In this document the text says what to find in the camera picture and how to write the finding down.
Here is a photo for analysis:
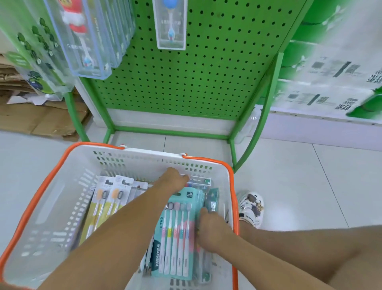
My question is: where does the bundle of clear kids toothbrushes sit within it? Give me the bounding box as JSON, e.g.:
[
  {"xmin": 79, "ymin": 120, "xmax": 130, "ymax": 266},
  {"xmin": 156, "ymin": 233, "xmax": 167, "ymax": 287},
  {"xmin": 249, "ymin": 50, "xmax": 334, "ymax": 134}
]
[{"xmin": 0, "ymin": 0, "xmax": 75, "ymax": 99}]

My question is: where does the teal multi toothbrush pack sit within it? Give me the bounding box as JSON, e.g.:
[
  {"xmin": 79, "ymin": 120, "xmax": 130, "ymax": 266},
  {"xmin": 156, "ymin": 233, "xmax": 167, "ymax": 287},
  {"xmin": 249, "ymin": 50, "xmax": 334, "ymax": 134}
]
[{"xmin": 149, "ymin": 188, "xmax": 207, "ymax": 282}]

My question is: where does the person's right forearm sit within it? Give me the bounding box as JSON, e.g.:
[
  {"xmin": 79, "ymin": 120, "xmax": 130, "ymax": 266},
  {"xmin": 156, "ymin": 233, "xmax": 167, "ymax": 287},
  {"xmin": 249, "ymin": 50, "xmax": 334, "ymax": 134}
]
[{"xmin": 218, "ymin": 236, "xmax": 335, "ymax": 290}]

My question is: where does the person's right leg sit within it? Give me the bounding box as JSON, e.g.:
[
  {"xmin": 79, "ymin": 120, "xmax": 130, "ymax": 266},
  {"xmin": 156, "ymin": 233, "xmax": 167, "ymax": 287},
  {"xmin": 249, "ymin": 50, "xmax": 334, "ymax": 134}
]
[{"xmin": 239, "ymin": 222, "xmax": 382, "ymax": 290}]

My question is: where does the row of slim toothbrush packs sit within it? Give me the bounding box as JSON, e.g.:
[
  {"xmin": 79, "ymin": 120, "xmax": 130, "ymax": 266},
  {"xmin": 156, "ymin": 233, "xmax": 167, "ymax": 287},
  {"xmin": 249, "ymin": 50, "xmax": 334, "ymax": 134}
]
[{"xmin": 80, "ymin": 175, "xmax": 150, "ymax": 240}]

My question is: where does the person's right hand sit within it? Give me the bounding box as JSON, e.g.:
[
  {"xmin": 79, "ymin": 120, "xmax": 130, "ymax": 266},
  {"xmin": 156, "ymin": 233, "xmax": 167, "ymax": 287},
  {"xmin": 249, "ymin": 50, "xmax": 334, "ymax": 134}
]
[{"xmin": 196, "ymin": 208, "xmax": 236, "ymax": 252}]

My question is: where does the clear purple cartoon toothbrush box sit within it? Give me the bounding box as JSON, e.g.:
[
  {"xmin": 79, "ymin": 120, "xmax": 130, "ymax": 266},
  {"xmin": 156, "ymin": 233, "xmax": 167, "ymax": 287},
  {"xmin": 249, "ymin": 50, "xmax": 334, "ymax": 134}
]
[{"xmin": 152, "ymin": 0, "xmax": 189, "ymax": 50}]

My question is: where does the pile of flattened cardboard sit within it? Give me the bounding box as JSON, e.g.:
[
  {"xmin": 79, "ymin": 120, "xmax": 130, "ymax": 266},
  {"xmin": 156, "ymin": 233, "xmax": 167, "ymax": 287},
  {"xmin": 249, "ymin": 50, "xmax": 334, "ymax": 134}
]
[{"xmin": 0, "ymin": 36, "xmax": 90, "ymax": 141}]

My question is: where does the white clog shoe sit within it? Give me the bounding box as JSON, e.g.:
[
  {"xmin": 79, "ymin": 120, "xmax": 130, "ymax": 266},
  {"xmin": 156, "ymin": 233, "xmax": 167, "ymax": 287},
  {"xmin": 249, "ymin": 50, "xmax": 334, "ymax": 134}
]
[{"xmin": 238, "ymin": 191, "xmax": 265, "ymax": 229}]

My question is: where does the white orange shopping basket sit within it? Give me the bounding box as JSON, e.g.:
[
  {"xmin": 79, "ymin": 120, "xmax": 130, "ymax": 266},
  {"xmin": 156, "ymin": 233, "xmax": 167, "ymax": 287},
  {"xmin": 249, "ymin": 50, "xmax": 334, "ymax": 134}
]
[{"xmin": 0, "ymin": 141, "xmax": 241, "ymax": 290}]

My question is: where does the person's left forearm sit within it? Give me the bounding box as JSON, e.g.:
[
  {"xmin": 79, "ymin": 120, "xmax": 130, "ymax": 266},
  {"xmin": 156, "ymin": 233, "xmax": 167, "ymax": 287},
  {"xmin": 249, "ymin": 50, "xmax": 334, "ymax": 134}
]
[{"xmin": 39, "ymin": 185, "xmax": 174, "ymax": 290}]

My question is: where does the bundle of cartoon toothbrush boxes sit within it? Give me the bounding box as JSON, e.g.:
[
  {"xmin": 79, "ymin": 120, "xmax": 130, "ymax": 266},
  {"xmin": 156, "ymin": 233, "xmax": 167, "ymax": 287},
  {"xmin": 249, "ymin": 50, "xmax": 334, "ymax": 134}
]
[{"xmin": 45, "ymin": 0, "xmax": 135, "ymax": 80}]

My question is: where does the person's left hand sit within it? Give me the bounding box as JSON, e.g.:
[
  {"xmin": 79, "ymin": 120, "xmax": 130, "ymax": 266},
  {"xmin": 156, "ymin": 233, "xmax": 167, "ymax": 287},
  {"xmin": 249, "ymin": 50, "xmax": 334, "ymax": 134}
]
[{"xmin": 152, "ymin": 167, "xmax": 191, "ymax": 195}]

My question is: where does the green pegboard display rack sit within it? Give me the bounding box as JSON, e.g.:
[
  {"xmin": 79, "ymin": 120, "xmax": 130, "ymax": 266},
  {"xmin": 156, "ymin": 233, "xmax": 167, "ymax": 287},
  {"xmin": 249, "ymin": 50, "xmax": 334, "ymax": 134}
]
[{"xmin": 62, "ymin": 0, "xmax": 314, "ymax": 174}]

